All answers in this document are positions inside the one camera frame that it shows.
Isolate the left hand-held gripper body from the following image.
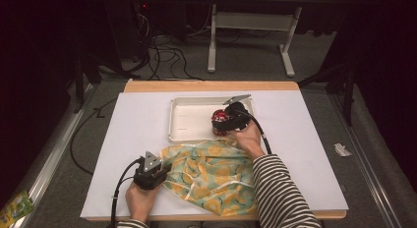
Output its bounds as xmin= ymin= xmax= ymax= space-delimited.
xmin=133 ymin=150 xmax=168 ymax=191

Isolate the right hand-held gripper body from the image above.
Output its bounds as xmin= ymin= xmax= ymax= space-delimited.
xmin=222 ymin=93 xmax=253 ymax=133

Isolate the red round can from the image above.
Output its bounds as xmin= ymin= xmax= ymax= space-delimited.
xmin=210 ymin=108 xmax=231 ymax=138

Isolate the white plastic tray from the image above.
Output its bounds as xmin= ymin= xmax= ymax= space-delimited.
xmin=167 ymin=95 xmax=256 ymax=144

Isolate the orange-print green fabric bag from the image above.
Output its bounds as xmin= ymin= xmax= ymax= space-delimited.
xmin=159 ymin=138 xmax=261 ymax=218

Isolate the person's right hand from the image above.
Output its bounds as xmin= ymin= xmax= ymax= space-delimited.
xmin=228 ymin=120 xmax=267 ymax=160

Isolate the person's left hand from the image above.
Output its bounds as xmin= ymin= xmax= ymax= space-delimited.
xmin=125 ymin=182 xmax=162 ymax=223

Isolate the white table mat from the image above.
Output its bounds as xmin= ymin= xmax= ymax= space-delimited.
xmin=80 ymin=90 xmax=349 ymax=219

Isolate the white-framed desk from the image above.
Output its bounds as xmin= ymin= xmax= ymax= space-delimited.
xmin=207 ymin=0 xmax=347 ymax=80

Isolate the crumpled white paper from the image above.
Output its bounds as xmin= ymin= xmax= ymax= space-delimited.
xmin=333 ymin=142 xmax=353 ymax=158

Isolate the black metal stand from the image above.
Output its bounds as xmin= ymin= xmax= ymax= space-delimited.
xmin=72 ymin=53 xmax=103 ymax=115
xmin=297 ymin=61 xmax=357 ymax=128

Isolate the green packet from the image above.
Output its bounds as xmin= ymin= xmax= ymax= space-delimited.
xmin=0 ymin=190 xmax=35 ymax=228

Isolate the right hand-held gripper cable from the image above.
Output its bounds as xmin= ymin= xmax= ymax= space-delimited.
xmin=241 ymin=109 xmax=273 ymax=156

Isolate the hand-held gripper cable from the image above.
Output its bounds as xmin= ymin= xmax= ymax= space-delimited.
xmin=109 ymin=156 xmax=146 ymax=228
xmin=241 ymin=109 xmax=273 ymax=156

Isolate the left hand-held gripper cable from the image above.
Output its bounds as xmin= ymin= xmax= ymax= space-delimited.
xmin=109 ymin=156 xmax=146 ymax=228

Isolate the black floor cable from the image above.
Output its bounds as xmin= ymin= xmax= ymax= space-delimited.
xmin=69 ymin=97 xmax=118 ymax=176

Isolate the tangle of black cables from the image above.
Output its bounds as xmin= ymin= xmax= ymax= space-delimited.
xmin=130 ymin=10 xmax=205 ymax=82

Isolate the aluminium floor rail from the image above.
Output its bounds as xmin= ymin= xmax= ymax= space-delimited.
xmin=328 ymin=92 xmax=395 ymax=228
xmin=18 ymin=83 xmax=95 ymax=228

